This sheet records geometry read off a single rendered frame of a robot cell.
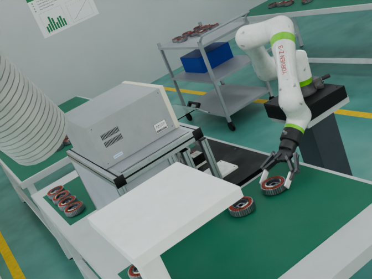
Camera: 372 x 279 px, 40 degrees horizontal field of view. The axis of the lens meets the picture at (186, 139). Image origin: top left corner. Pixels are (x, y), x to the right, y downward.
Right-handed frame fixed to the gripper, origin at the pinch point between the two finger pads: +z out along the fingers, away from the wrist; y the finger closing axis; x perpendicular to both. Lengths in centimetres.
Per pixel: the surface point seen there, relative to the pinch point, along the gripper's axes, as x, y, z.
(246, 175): 2.5, -19.7, -3.8
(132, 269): -34, -24, 57
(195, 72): 122, -257, -166
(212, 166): -17.9, -21.3, 2.5
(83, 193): -11, -125, 24
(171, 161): -38.3, -24.1, 10.6
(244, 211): -10.1, -1.5, 17.8
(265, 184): -1.8, -2.8, 1.3
